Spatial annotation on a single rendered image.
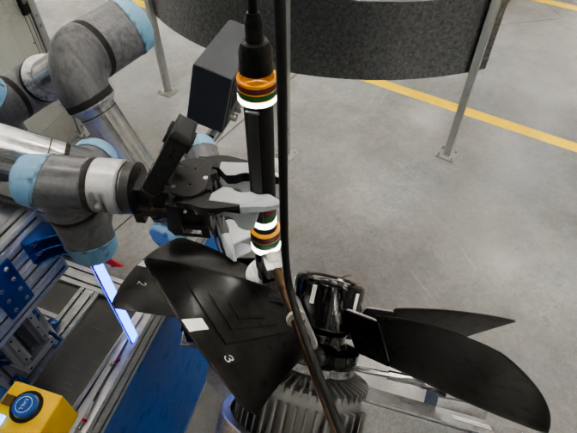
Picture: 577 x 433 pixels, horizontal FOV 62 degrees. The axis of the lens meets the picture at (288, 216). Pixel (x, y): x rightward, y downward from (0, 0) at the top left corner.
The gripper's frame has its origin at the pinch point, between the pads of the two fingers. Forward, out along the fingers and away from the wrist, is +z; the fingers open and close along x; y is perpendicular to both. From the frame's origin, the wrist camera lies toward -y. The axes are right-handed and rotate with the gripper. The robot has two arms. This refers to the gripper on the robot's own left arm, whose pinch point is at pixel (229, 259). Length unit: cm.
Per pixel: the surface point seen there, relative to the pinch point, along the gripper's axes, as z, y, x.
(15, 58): -199, -56, 60
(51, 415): 13.1, -34.5, 14.8
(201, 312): 24.3, -10.2, -23.1
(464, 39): -123, 152, 28
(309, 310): 18.2, 8.1, -6.3
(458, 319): 23.2, 36.8, 1.6
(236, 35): -70, 21, -8
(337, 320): 21.0, 11.7, -6.2
